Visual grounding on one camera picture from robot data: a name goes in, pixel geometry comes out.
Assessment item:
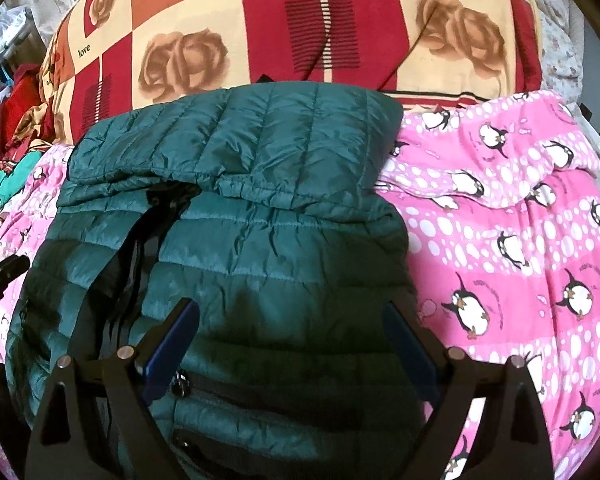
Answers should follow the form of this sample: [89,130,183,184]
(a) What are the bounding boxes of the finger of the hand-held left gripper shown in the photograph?
[0,255,31,311]

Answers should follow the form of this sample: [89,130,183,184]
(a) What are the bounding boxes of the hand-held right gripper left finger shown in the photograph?
[25,299,201,480]

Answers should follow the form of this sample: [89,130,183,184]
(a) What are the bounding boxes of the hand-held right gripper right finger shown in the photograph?
[382,301,553,480]

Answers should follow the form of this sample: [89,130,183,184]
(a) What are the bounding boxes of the green puffer jacket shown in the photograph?
[2,82,431,480]

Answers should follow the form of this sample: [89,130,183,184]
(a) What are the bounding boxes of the red clothes pile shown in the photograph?
[0,65,46,161]

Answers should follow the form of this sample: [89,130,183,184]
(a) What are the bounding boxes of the green cloth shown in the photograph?
[0,152,43,231]

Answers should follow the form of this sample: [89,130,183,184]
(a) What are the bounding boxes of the pink penguin blanket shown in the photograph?
[0,90,600,480]

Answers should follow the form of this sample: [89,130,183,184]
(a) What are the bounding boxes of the clear plastic bag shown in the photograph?
[0,2,36,58]

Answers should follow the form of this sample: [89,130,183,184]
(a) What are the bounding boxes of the rose-print checked quilt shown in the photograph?
[15,0,543,146]

